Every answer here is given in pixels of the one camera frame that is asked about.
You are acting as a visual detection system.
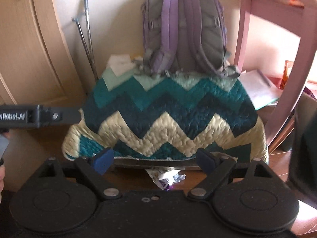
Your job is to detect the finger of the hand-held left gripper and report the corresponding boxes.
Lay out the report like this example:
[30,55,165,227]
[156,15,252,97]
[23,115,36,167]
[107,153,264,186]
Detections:
[40,105,83,127]

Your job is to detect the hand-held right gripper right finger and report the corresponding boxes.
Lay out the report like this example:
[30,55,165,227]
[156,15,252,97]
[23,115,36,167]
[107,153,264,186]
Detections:
[189,148,276,200]

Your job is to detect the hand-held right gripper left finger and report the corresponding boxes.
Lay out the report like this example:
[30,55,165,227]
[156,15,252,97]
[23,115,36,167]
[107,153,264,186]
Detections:
[40,147,122,200]

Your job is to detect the white purple wrapper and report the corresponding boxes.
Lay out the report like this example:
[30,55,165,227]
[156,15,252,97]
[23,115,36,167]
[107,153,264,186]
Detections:
[145,167,186,192]

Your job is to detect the dark green trash bin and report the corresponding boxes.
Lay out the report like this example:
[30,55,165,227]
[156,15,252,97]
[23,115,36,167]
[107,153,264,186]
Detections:
[282,95,317,203]

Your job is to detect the teal zigzag quilt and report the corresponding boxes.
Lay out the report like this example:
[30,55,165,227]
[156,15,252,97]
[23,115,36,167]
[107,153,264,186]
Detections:
[63,68,271,166]

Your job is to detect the white folded cloth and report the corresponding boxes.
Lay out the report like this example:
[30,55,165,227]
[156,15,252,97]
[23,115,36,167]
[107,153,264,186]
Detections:
[106,54,139,76]

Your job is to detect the thin metal rods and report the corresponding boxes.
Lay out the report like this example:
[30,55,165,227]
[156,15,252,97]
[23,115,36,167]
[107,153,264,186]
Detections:
[71,0,99,83]

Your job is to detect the beige wooden door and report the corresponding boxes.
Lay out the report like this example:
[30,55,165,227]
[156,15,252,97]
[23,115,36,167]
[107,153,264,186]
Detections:
[0,0,86,105]

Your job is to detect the white paper stack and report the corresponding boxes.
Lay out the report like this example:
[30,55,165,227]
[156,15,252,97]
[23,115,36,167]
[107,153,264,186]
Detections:
[240,69,283,111]

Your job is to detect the orange packet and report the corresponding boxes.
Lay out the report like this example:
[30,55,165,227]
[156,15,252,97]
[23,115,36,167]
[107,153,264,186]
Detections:
[280,59,294,90]

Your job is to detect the purple snack packet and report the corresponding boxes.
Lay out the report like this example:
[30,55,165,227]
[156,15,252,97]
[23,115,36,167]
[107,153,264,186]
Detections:
[303,85,317,98]

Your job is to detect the purple grey backpack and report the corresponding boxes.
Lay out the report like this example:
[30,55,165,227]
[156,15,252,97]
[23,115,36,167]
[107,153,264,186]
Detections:
[141,0,241,79]

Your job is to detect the pink desk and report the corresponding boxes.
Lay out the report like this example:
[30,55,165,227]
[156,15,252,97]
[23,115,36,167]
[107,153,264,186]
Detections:
[233,0,317,155]

